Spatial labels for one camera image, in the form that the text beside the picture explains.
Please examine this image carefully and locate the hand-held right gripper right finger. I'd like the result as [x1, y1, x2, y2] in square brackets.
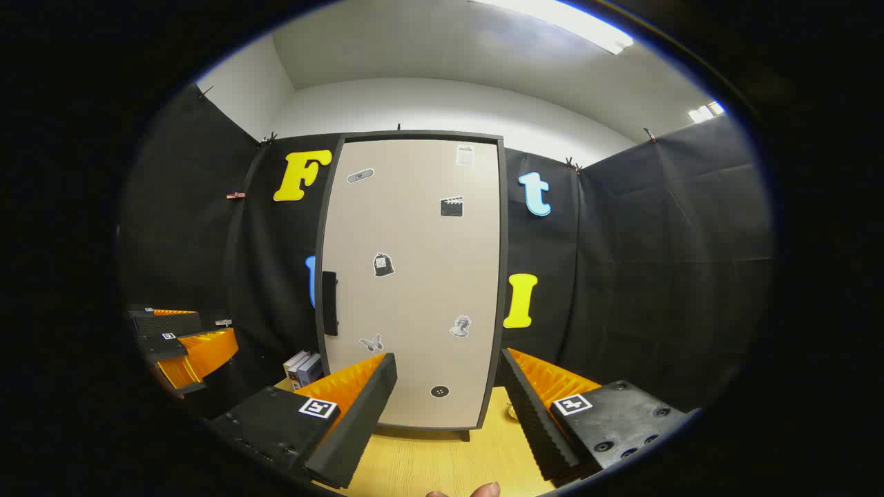
[500, 347, 698, 484]

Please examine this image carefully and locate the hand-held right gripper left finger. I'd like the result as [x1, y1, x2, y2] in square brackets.
[206, 352, 399, 491]

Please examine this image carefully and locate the black door handle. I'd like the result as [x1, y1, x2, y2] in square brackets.
[322, 271, 339, 337]

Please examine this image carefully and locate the dark grey cabinet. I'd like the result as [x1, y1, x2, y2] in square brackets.
[314, 130, 510, 442]

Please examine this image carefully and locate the beige cabinet door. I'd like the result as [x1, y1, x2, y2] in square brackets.
[321, 138, 501, 429]

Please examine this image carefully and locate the grey blue book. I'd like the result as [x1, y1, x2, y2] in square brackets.
[294, 353, 325, 391]

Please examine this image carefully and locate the white book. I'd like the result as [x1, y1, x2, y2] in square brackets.
[283, 350, 309, 387]

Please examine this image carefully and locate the black backdrop cloth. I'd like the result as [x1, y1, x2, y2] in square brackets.
[117, 83, 774, 415]

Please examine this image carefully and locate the small ceiling light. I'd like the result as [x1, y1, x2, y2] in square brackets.
[687, 101, 726, 124]

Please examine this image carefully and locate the ceiling light panel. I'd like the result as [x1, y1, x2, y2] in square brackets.
[477, 0, 633, 55]

